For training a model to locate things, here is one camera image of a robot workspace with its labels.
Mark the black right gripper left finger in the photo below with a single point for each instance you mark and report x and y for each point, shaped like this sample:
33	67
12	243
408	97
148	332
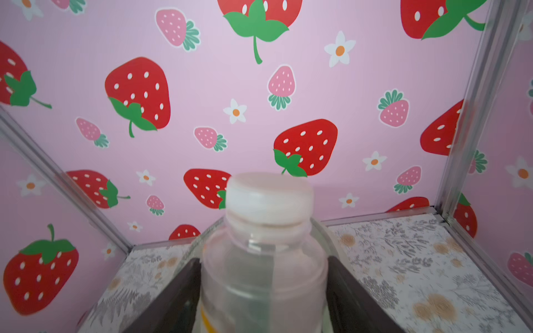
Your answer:
174	310

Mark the clear bottle orange label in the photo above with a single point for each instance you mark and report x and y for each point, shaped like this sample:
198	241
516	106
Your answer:
262	270

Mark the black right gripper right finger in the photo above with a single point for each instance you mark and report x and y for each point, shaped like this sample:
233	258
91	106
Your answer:
351	308

